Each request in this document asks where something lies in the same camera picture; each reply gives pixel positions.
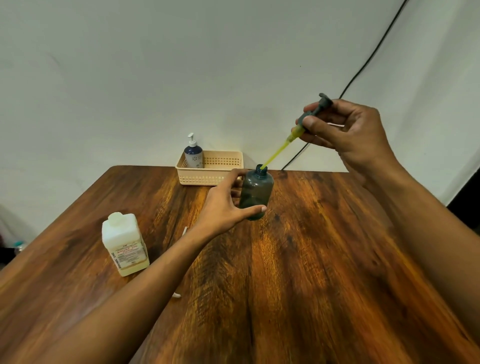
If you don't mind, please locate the grey pump head yellow tube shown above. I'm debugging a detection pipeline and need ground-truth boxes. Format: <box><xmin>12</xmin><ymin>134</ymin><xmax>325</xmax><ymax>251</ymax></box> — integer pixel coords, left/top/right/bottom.
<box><xmin>260</xmin><ymin>93</ymin><xmax>334</xmax><ymax>170</ymax></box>

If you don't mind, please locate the black object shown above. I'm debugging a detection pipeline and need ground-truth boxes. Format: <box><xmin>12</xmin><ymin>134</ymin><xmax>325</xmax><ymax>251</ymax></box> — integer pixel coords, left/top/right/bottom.
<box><xmin>446</xmin><ymin>170</ymin><xmax>480</xmax><ymax>237</ymax></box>

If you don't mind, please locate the dark translucent plastic bottle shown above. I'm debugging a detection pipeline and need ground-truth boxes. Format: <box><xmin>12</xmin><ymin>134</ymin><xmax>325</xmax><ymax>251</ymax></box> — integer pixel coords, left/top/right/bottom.
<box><xmin>238</xmin><ymin>164</ymin><xmax>275</xmax><ymax>221</ymax></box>

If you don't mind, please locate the black cable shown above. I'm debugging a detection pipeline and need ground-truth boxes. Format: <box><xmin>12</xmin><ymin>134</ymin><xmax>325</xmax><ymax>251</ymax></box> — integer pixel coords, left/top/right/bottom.
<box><xmin>281</xmin><ymin>0</ymin><xmax>409</xmax><ymax>171</ymax></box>

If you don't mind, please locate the person's right hand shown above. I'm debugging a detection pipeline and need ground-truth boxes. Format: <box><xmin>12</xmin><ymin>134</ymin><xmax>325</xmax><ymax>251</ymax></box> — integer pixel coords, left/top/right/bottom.
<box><xmin>295</xmin><ymin>98</ymin><xmax>405</xmax><ymax>185</ymax></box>

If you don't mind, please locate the white square labelled bottle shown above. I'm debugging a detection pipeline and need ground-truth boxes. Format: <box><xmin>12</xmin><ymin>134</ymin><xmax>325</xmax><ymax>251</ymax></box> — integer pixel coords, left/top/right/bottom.
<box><xmin>101</xmin><ymin>212</ymin><xmax>150</xmax><ymax>277</ymax></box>

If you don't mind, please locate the person's left hand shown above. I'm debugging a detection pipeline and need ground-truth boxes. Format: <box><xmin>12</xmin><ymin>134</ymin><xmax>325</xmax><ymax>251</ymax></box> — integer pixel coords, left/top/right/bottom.
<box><xmin>193</xmin><ymin>169</ymin><xmax>268</xmax><ymax>241</ymax></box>

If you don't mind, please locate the person's right forearm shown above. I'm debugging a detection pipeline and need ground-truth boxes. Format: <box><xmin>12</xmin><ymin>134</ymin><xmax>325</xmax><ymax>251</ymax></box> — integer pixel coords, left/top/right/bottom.
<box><xmin>349</xmin><ymin>157</ymin><xmax>480</xmax><ymax>347</ymax></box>

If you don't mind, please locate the blue white pump bottle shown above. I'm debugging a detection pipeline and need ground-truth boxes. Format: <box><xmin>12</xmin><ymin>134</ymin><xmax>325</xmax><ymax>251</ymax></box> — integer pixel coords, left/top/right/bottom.
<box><xmin>184</xmin><ymin>133</ymin><xmax>204</xmax><ymax>169</ymax></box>

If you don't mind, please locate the person's left forearm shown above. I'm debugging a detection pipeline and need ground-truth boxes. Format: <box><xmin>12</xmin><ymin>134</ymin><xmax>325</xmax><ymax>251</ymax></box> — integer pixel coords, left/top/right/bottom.
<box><xmin>34</xmin><ymin>224</ymin><xmax>217</xmax><ymax>364</ymax></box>

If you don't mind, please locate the white plastic tube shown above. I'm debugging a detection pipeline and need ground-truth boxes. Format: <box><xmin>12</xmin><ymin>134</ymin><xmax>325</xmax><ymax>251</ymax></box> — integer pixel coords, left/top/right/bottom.
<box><xmin>172</xmin><ymin>226</ymin><xmax>188</xmax><ymax>299</ymax></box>

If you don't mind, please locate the beige plastic basket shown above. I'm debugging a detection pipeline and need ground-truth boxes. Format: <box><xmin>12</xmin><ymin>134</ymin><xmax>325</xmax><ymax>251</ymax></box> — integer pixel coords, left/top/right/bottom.
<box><xmin>175</xmin><ymin>150</ymin><xmax>245</xmax><ymax>187</ymax></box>

